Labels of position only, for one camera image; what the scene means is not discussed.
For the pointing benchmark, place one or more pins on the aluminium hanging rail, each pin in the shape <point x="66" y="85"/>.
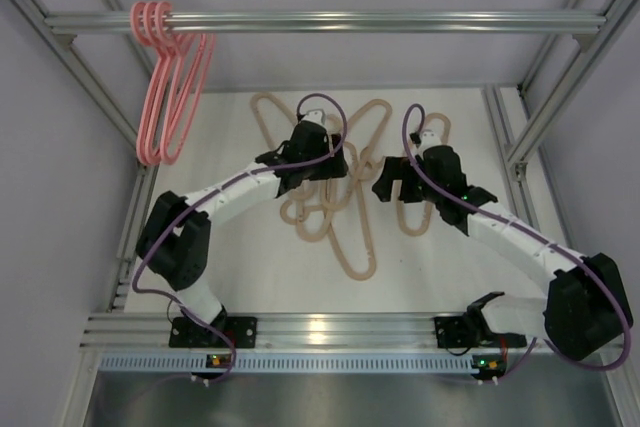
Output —
<point x="555" y="22"/>

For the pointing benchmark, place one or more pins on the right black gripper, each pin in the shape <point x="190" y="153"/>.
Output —
<point x="395" y="179"/>

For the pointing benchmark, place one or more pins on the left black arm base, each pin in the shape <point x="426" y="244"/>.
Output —
<point x="240" y="329"/>

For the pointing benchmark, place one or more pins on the front aluminium rail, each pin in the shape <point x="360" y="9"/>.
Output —
<point x="272" y="332"/>

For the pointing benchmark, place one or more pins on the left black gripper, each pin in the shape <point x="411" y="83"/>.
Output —
<point x="333" y="162"/>

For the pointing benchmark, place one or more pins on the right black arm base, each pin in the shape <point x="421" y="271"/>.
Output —
<point x="469" y="329"/>

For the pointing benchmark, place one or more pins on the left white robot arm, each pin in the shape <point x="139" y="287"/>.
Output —
<point x="174" y="244"/>

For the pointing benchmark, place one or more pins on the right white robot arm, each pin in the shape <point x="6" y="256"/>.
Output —
<point x="583" y="305"/>

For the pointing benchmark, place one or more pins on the grey slotted cable duct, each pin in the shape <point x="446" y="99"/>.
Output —
<point x="254" y="362"/>

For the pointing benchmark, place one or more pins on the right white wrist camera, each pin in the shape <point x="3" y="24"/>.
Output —
<point x="425" y="139"/>

